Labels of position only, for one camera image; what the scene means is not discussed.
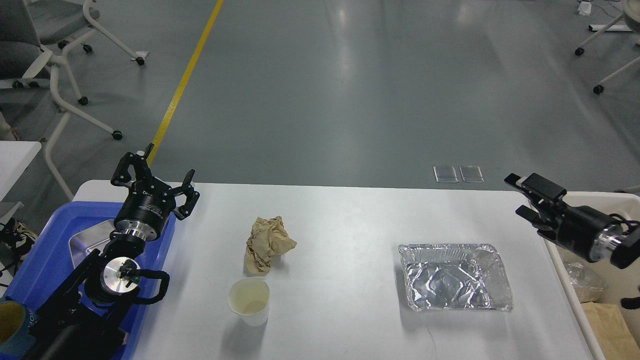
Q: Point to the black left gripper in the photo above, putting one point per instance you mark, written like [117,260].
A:
[147,207]

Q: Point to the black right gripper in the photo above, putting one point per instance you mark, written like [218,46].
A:
[584,231]

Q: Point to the stainless steel rectangular tray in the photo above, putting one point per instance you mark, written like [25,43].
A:
[84,242]

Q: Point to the aluminium foil container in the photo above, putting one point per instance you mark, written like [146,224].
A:
[455,277]

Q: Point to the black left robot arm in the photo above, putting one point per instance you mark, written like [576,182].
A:
[82,318]

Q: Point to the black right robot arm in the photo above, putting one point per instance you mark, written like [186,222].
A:
[631,250]

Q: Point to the floor outlet cover right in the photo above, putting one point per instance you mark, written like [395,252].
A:
[471,174]

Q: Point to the floor outlet cover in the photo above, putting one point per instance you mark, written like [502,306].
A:
[445,174]
[471,174]

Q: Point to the clear plastic bag in bin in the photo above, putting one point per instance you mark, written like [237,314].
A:
[588,286]

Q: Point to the floor outlet cover left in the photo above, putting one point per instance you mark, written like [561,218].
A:
[445,174]

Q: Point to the white plastic bin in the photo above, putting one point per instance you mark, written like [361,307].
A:
[623,283]

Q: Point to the crumpled brown paper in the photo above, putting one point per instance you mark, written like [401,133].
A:
[268,239]

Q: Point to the white side table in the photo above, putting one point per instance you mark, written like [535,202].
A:
[15,157]

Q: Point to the white paper cup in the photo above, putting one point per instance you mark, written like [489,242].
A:
[249,298]

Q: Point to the brown paper bag in bin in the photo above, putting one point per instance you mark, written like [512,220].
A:
[611,331]

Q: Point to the person in grey sweater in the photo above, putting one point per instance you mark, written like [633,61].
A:
[7,132]

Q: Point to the grey office chair near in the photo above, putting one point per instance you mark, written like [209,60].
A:
[24,58]

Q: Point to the grey office chair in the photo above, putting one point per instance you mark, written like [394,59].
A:
[24,58]
[56,21]

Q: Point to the grey office chair far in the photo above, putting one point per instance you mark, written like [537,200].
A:
[56,21]

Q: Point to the white power adapter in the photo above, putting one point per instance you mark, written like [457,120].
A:
[584,8]

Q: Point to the dark blue mug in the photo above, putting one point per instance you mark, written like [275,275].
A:
[16,321]

